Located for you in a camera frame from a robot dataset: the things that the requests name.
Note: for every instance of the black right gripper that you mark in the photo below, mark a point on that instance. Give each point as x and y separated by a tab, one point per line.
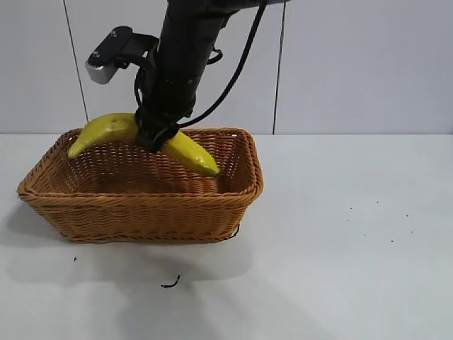
180	63

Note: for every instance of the brown woven wicker basket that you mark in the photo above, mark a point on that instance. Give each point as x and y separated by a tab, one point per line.
148	216

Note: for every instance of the yellow banana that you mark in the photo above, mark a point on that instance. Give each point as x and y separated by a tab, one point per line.
106	129

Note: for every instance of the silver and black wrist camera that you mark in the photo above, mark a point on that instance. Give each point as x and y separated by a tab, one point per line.
108	56

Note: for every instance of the curled black scrap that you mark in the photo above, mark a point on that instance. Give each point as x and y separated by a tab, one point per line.
172	283

